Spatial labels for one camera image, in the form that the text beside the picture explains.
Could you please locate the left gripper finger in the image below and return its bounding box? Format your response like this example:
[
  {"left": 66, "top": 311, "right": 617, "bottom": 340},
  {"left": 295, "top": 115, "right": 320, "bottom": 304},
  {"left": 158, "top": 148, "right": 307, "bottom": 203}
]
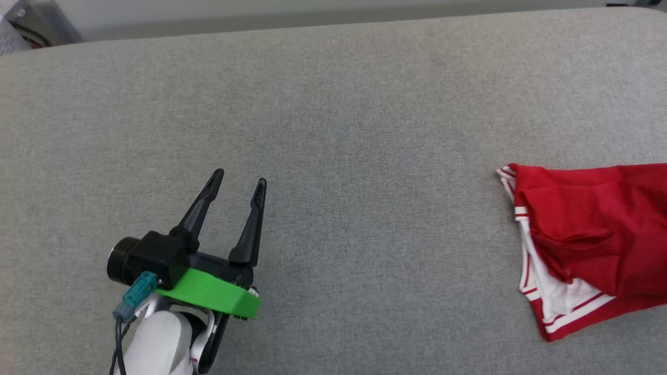
[
  {"left": 228, "top": 178, "right": 268, "bottom": 270},
  {"left": 169, "top": 168, "right": 226, "bottom": 255}
]

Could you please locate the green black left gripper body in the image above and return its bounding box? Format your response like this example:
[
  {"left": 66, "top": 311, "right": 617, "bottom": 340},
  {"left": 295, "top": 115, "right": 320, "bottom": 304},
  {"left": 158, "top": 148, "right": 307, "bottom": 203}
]
[{"left": 155, "top": 253, "right": 261, "bottom": 375}]

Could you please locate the red and white jersey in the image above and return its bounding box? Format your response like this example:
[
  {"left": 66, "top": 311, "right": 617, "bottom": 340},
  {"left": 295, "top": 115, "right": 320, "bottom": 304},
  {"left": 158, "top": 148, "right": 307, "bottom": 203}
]
[{"left": 495, "top": 162, "right": 667, "bottom": 343}]

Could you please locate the grey fabric sofa seat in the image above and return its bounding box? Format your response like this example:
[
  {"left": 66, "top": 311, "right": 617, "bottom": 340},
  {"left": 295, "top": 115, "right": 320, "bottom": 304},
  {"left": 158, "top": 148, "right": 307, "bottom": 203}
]
[{"left": 0, "top": 6, "right": 667, "bottom": 375}]

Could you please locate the white vented metal box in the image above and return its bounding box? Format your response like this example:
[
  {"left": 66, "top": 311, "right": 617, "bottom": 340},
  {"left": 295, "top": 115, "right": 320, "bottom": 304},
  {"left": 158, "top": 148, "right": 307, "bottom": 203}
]
[{"left": 0, "top": 15, "right": 31, "bottom": 56}]

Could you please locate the teal cable connector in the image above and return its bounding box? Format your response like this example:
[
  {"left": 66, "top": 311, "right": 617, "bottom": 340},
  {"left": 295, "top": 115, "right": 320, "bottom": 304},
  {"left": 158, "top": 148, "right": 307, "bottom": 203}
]
[{"left": 113, "top": 271, "right": 159, "bottom": 321}]

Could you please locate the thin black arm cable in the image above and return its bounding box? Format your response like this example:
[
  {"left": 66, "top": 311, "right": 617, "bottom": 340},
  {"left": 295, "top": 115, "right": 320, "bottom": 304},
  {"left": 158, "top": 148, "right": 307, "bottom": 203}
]
[{"left": 108, "top": 315, "right": 138, "bottom": 375}]

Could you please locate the grey metal frame leg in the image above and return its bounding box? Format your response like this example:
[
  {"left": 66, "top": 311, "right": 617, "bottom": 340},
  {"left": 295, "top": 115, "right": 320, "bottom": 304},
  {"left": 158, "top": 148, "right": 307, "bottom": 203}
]
[{"left": 29, "top": 0, "right": 83, "bottom": 46}]

